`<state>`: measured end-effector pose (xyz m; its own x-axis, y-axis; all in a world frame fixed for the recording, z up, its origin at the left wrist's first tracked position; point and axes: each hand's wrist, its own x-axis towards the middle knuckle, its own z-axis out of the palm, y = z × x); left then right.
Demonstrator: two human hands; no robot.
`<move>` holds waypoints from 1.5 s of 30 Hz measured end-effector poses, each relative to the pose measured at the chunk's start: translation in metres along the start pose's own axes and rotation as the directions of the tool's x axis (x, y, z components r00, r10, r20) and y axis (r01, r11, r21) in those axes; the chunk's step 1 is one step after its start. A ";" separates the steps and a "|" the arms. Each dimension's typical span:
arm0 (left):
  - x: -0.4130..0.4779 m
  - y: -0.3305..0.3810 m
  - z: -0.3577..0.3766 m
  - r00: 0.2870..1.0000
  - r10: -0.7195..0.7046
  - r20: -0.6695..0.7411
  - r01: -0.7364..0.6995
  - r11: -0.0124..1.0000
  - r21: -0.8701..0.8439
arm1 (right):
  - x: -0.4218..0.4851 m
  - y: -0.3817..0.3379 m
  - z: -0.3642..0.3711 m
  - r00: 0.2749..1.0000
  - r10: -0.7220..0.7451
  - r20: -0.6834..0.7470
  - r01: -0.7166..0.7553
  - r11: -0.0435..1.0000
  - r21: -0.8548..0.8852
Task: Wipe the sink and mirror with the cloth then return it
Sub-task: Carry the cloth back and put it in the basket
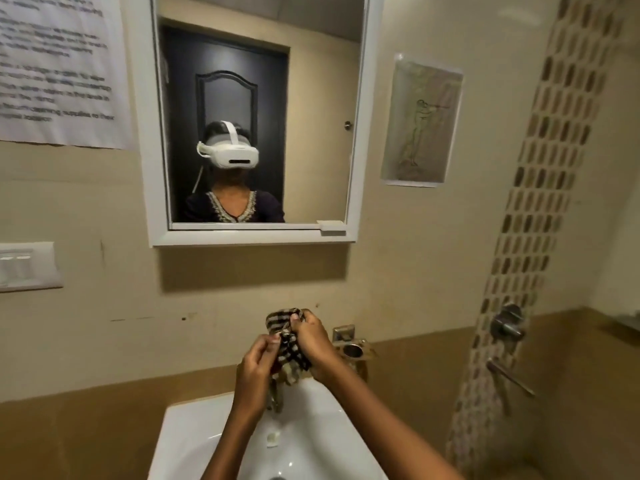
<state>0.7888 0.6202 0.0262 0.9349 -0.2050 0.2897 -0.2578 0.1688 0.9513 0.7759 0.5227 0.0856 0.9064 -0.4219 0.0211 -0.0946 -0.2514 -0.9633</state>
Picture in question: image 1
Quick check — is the chrome wall cup holder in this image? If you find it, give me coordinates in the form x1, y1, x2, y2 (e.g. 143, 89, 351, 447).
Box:
332, 324, 377, 363

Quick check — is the white printed paper notice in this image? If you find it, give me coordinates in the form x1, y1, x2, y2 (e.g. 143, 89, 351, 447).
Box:
0, 0, 137, 151

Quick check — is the chrome round shower valve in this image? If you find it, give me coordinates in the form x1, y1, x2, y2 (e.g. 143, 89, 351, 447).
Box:
489, 303, 527, 345

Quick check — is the person's left forearm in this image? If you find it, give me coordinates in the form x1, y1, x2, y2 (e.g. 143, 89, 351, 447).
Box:
199, 402, 267, 480

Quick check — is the white wall switch plate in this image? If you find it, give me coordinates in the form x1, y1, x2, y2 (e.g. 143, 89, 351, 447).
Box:
0, 241, 64, 294

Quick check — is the white framed mirror cabinet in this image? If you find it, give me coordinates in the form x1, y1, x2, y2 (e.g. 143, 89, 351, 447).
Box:
121, 0, 386, 248

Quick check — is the white head-worn headset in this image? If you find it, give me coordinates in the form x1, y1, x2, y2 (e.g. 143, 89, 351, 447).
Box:
196, 121, 260, 170

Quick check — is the chrome lever wall tap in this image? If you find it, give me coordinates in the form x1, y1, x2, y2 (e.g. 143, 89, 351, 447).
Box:
486, 358, 536, 416

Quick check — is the person's left hand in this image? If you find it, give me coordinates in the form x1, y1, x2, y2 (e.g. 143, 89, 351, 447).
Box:
234, 334, 284, 411

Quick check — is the laminated line drawing sheet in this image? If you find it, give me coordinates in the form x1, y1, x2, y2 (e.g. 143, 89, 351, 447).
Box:
381, 54, 464, 188

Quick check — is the checked black beige cloth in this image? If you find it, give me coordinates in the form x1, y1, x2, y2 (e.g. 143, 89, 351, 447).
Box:
264, 308, 314, 385

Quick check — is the person's right hand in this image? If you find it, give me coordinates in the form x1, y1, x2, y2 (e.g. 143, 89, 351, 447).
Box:
289, 309, 347, 385

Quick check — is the person's right forearm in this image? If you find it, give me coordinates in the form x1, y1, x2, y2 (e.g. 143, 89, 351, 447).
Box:
320, 367, 463, 480

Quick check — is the metal sink faucet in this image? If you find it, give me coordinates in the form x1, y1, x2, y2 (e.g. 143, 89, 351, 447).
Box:
267, 375, 287, 414

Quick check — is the white ceramic sink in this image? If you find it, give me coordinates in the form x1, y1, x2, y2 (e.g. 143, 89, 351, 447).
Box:
148, 377, 391, 480

